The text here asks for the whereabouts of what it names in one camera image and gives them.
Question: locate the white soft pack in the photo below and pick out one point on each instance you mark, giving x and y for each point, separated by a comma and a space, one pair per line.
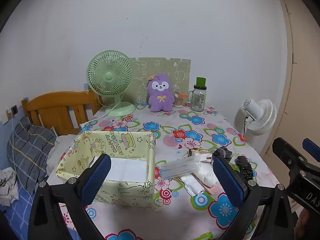
207, 175

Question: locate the purple plush toy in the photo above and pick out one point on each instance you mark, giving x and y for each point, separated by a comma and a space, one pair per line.
161, 97

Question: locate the crumpled white cloth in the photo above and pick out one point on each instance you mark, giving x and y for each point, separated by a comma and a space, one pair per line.
7, 187

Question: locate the pink packet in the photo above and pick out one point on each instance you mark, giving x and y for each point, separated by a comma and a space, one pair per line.
212, 191

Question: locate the black bundle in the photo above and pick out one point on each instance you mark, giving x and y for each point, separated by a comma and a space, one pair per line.
243, 166

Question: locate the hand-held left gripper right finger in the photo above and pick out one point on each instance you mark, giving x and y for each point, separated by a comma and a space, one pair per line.
230, 182

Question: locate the clear plastic tube pack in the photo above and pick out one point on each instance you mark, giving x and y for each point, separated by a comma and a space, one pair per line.
177, 167

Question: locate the green desk fan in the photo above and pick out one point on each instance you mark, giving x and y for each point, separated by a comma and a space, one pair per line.
110, 76

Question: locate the blue checked bed sheet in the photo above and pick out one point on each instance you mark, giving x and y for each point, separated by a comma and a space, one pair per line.
20, 220

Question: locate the beige door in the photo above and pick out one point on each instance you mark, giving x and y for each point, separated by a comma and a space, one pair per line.
300, 67

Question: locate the wooden bed headboard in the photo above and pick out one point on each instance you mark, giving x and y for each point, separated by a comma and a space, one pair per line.
57, 110

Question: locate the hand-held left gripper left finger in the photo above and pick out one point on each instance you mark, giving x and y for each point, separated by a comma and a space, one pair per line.
96, 180

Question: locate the glass jar with green lid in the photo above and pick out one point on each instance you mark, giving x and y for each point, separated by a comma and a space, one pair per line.
197, 100

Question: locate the grey fuzzy gloves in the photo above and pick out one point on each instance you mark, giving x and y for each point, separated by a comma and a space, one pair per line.
222, 152

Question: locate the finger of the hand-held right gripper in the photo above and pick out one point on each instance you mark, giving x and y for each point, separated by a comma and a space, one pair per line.
312, 150
295, 170

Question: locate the yellow printed storage box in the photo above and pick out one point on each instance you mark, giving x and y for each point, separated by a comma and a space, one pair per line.
125, 142

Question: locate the white floor fan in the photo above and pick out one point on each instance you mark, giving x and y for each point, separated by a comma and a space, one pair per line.
260, 115

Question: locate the white blanket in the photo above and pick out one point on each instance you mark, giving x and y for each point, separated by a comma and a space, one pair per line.
62, 145

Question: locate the clear toothpick jar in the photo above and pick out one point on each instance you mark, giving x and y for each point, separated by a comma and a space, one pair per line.
180, 101

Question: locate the grey plaid pillow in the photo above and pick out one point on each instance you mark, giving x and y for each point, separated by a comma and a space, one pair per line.
30, 152

